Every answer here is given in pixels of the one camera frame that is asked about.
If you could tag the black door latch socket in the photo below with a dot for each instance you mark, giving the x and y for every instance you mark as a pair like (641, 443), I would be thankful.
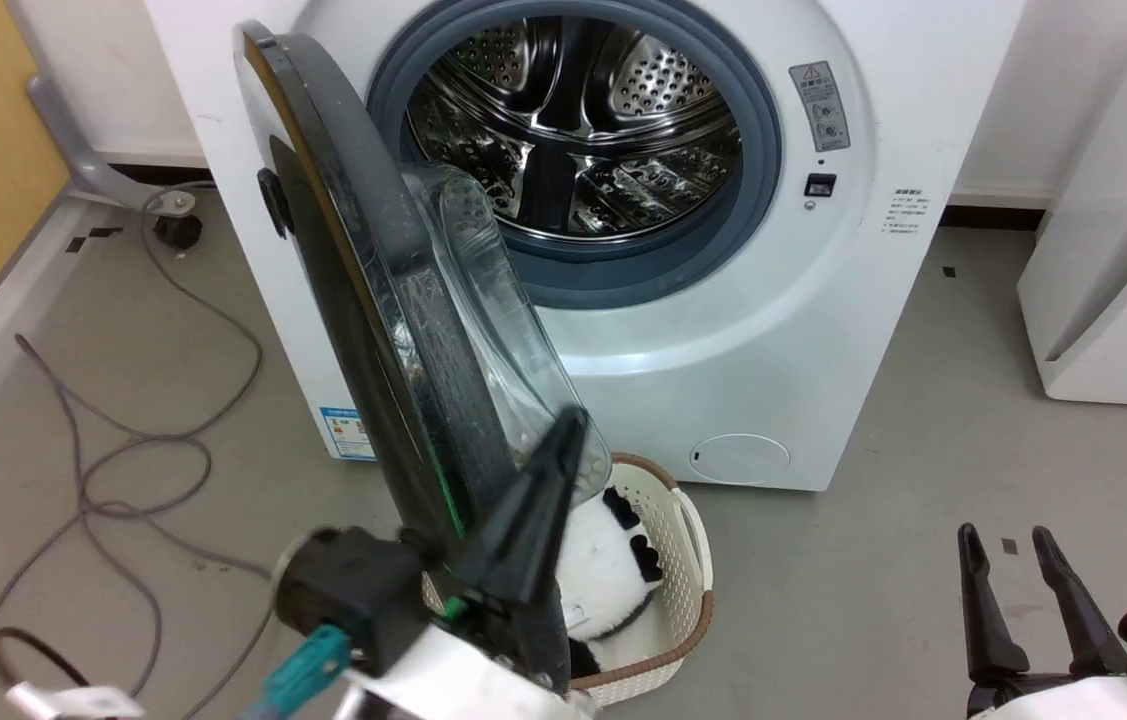
(820, 185)

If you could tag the blue energy label sticker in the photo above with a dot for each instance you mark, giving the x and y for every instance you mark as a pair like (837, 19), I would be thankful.
(347, 433)

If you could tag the white text label sticker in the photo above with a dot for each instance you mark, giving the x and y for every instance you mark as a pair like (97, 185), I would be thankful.
(908, 215)

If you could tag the grey rubber door gasket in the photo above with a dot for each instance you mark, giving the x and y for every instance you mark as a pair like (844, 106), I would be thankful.
(761, 150)

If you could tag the grey warning sticker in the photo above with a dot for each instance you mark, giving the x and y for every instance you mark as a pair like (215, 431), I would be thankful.
(820, 105)

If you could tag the white floor-standing appliance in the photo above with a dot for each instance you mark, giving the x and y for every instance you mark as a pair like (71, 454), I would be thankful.
(1123, 280)

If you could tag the round white filter cover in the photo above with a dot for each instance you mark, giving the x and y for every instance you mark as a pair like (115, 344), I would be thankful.
(741, 459)

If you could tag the black and white panda plush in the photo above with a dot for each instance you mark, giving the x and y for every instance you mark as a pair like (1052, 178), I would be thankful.
(603, 570)

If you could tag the grey bent drain pipe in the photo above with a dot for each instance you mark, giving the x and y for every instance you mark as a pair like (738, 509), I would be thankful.
(63, 130)

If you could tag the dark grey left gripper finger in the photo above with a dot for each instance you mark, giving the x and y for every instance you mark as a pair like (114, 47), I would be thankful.
(528, 520)

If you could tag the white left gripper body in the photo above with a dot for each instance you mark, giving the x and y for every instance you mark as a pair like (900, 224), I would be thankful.
(453, 680)

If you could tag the white basket with brown rim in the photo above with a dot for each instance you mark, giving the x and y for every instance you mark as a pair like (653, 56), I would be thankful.
(685, 570)

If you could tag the black caster wheel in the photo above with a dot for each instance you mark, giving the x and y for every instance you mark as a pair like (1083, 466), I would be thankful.
(179, 232)

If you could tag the steel perforated washer drum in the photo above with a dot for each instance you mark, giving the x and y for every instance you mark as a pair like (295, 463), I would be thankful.
(583, 130)

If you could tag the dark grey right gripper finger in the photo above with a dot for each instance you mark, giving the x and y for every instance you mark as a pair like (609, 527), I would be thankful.
(985, 610)
(1083, 610)

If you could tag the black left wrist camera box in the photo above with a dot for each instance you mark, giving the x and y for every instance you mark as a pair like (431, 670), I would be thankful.
(353, 590)

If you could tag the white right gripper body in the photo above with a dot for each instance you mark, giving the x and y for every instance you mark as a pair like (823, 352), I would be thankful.
(1063, 702)

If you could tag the white front-load washing machine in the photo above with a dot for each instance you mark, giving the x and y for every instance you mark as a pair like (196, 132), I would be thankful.
(783, 330)

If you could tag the black round washing machine door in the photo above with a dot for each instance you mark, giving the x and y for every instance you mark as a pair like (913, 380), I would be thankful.
(363, 300)

